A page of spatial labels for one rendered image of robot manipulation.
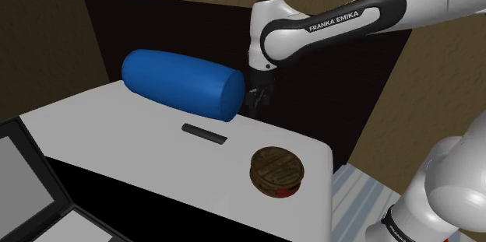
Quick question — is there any brown round tin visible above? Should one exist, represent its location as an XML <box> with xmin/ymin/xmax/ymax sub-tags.
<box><xmin>249</xmin><ymin>146</ymin><xmax>305</xmax><ymax>199</ymax></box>

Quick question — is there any blue bolster pillow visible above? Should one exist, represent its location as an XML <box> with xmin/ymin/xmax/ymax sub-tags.
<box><xmin>121</xmin><ymin>48</ymin><xmax>246</xmax><ymax>123</ymax></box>

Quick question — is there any black flat bar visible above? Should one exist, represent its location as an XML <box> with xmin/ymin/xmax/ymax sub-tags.
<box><xmin>181</xmin><ymin>122</ymin><xmax>228</xmax><ymax>146</ymax></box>

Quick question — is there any blue striped rug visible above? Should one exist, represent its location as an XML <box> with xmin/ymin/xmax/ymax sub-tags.
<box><xmin>331</xmin><ymin>163</ymin><xmax>404</xmax><ymax>242</ymax></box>

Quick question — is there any white bed with black headboard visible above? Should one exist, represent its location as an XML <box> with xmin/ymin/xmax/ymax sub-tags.
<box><xmin>19</xmin><ymin>0</ymin><xmax>414</xmax><ymax>242</ymax></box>

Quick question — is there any black laptop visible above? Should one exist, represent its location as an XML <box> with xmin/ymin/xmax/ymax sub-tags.
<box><xmin>0</xmin><ymin>116</ymin><xmax>132</xmax><ymax>242</ymax></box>

